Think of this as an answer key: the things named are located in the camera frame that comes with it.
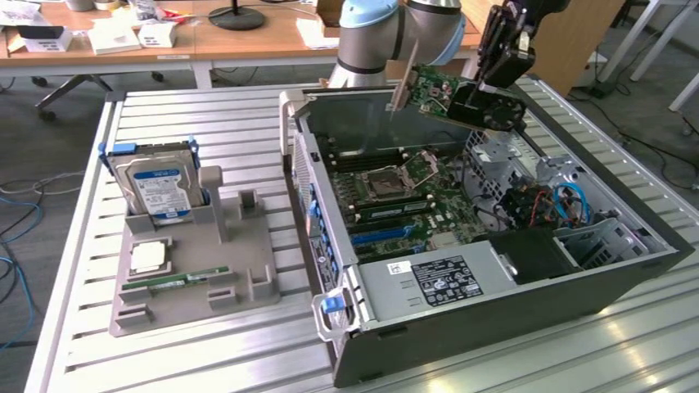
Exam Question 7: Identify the white printed papers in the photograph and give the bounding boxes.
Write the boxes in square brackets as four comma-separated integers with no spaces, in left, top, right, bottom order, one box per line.
[0,7,46,28]

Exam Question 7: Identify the metal socket cover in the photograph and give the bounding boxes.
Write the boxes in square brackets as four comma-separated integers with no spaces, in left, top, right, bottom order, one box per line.
[401,150,442,189]

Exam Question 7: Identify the blue wire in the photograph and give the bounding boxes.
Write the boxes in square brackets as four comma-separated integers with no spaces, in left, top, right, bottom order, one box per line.
[552,183,596,224]

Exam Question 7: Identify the black power strip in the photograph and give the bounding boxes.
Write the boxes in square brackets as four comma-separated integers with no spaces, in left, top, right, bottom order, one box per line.
[568,79,613,100]

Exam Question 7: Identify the blue card retention clips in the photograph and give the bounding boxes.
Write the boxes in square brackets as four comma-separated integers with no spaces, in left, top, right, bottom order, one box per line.
[307,183,341,283]

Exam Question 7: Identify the clear plastic bag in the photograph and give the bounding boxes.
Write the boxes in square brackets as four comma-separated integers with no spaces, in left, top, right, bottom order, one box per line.
[130,0,166,21]

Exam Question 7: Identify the brown cardboard box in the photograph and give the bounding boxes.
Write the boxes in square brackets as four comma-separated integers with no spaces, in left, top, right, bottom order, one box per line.
[317,0,346,28]

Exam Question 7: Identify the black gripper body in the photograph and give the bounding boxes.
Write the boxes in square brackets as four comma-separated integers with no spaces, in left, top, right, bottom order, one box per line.
[502,0,574,26]

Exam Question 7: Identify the white flat box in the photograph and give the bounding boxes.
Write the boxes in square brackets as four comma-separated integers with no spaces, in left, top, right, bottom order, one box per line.
[87,18,142,56]

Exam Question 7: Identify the black monitor stand base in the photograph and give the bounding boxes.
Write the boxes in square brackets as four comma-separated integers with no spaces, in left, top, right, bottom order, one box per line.
[209,0,267,30]

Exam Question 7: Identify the white floor cable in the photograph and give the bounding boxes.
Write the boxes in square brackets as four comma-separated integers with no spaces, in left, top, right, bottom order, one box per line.
[0,170,83,196]

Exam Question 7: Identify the metal drive cage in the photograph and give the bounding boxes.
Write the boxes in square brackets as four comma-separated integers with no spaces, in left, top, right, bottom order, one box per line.
[462,130,549,208]

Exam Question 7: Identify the white labelled box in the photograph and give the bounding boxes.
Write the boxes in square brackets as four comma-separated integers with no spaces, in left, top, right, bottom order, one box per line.
[137,22,179,49]

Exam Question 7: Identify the white table frame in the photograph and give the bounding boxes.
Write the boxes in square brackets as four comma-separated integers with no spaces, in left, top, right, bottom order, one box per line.
[598,0,699,83]

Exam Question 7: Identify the brown cardboard piece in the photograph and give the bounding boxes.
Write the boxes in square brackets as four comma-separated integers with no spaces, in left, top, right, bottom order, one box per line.
[0,28,29,58]

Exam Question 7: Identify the green GPU with black fan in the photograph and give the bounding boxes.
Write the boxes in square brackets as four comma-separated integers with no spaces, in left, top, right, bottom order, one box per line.
[390,40,530,133]

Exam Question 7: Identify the blue expansion slot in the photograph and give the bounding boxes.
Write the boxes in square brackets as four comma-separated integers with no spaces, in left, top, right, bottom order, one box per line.
[349,227,417,247]

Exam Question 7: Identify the wooden desk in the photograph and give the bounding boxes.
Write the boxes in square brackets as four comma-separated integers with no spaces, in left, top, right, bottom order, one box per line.
[0,0,497,89]

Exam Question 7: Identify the white box with black label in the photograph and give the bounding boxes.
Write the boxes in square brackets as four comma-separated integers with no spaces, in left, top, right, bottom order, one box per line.
[25,29,75,53]

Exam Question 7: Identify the hard disk in blue carrier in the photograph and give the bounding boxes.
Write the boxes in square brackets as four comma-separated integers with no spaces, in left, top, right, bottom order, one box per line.
[97,137,213,226]

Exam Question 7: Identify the black chair base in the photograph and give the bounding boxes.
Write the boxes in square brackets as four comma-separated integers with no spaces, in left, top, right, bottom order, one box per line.
[34,72,166,122]

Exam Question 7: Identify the CPU socket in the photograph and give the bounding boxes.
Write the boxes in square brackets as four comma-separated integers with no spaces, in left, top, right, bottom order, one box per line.
[365,165,409,201]

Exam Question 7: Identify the black open PC case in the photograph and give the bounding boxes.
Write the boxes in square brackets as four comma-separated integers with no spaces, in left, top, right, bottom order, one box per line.
[278,79,697,389]

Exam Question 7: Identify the grey parts rack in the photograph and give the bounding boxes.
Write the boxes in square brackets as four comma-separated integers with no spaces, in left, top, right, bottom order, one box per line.
[109,165,285,339]

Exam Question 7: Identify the green motherboard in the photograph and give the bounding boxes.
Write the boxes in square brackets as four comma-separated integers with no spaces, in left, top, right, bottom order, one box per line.
[327,151,487,263]

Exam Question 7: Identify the white table leg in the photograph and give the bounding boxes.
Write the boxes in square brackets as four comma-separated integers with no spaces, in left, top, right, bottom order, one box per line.
[669,73,699,112]

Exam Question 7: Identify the red wire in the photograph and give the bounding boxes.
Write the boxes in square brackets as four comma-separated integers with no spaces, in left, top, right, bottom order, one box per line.
[533,190,553,226]

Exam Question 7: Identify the metal disk bay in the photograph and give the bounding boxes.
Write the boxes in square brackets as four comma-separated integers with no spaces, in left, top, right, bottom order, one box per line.
[554,219,657,271]

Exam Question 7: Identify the blue floor cable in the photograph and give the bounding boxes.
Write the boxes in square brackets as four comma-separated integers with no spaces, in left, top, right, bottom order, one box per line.
[0,196,43,349]

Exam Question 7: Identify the silver CPU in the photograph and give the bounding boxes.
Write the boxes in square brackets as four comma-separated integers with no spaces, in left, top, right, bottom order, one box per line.
[130,242,171,274]

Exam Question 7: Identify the white paper sheets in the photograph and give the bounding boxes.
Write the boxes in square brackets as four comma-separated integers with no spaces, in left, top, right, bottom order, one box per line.
[298,18,343,50]

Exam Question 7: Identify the grey power supply unit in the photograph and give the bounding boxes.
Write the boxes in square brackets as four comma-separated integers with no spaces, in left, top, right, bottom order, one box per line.
[358,240,518,323]

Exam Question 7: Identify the wooden cabinet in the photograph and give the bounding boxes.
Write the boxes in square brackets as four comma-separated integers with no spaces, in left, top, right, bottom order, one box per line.
[463,0,628,96]

